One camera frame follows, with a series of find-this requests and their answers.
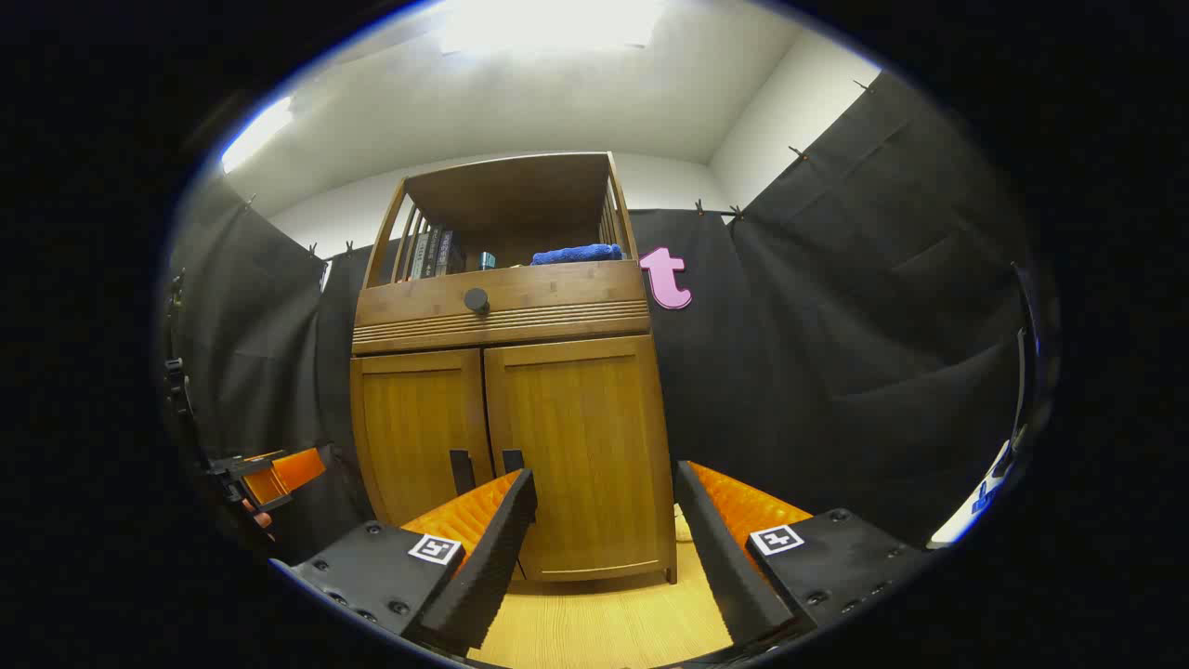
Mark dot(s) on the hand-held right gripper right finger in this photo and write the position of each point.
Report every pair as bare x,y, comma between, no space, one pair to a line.
725,567

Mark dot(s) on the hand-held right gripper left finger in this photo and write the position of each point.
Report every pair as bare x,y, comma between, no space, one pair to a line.
492,557

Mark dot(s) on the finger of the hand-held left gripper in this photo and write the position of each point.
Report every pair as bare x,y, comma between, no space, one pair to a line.
299,469
265,488

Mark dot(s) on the wooden double-door shoe cabinet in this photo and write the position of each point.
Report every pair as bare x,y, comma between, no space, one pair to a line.
520,200

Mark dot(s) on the black backdrop cloth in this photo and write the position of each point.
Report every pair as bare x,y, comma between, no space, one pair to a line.
817,353

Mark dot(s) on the grey book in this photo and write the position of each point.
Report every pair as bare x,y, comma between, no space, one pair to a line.
420,255

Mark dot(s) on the white side table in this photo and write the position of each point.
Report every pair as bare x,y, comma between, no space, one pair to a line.
971,516

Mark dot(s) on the black book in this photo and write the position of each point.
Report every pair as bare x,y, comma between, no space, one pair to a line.
432,253

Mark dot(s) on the dark blue book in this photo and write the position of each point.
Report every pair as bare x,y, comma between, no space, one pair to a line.
445,251

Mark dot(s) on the wooden drawer with black knob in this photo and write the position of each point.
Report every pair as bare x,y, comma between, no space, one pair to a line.
557,293

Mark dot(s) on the blue folded towel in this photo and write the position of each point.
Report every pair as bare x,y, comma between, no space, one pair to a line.
576,254

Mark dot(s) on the narrow ceiling light strip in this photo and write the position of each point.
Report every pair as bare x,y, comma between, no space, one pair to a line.
255,132

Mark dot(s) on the large ceiling light panel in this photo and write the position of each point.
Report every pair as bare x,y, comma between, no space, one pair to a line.
548,23

